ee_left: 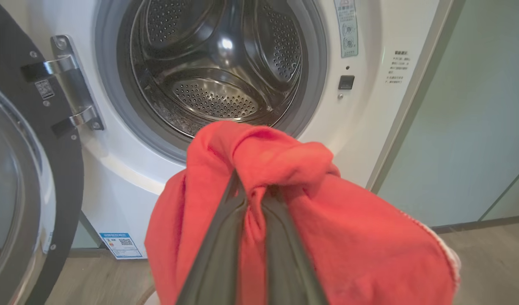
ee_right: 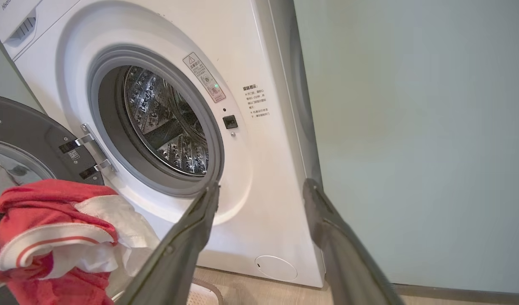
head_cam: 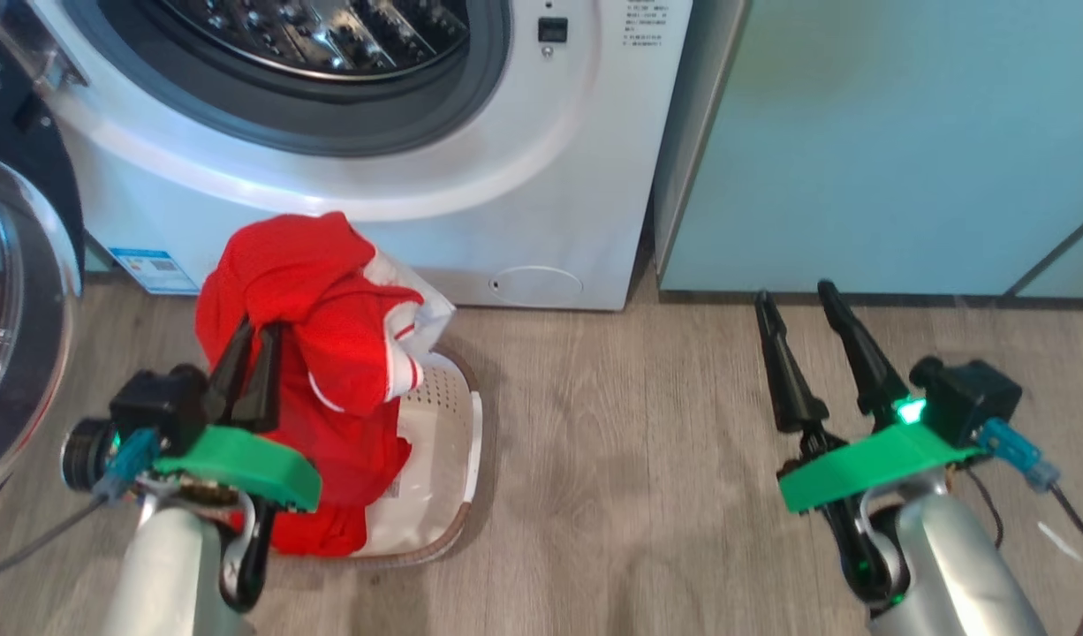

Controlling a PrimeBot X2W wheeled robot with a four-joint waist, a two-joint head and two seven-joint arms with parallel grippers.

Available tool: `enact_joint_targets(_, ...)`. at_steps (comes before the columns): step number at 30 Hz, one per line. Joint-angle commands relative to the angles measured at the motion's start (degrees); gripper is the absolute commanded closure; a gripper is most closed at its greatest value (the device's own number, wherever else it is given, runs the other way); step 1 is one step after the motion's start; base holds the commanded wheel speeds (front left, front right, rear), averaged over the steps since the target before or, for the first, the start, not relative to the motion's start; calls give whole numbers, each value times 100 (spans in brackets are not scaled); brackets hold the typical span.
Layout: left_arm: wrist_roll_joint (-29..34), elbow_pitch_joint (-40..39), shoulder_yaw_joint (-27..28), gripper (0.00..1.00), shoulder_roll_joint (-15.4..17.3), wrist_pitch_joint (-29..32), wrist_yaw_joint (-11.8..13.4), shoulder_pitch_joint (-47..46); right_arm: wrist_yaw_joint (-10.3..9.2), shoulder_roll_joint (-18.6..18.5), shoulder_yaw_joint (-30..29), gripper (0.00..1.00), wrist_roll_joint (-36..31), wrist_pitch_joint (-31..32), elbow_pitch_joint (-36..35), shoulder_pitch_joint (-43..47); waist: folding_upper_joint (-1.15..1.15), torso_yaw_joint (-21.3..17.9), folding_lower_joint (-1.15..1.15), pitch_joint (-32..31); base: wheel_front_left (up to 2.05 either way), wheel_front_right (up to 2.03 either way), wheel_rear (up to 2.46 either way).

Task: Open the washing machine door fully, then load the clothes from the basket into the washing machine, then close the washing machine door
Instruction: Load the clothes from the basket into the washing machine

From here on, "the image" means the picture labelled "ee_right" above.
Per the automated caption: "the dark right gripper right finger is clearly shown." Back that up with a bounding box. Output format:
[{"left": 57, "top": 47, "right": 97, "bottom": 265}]
[{"left": 303, "top": 179, "right": 406, "bottom": 305}]

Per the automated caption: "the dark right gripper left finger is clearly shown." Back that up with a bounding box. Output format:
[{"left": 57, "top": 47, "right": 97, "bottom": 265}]
[{"left": 116, "top": 183, "right": 220, "bottom": 305}]

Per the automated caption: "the red and white garment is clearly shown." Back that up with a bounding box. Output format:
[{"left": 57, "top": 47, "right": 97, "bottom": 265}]
[{"left": 0, "top": 179, "right": 160, "bottom": 305}]

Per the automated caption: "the dark round washing machine door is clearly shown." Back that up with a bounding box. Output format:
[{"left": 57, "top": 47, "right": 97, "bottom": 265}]
[{"left": 0, "top": 93, "right": 105, "bottom": 293}]

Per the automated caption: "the cream perforated laundry basket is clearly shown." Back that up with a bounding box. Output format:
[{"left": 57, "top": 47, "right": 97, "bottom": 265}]
[{"left": 113, "top": 277, "right": 224, "bottom": 305}]

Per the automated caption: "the white front-load washing machine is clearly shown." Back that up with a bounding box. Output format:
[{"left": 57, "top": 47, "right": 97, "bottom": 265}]
[{"left": 0, "top": 0, "right": 326, "bottom": 288}]

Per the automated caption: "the pale green cabinet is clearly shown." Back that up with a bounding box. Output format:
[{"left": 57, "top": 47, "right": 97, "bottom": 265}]
[{"left": 268, "top": 0, "right": 519, "bottom": 295}]

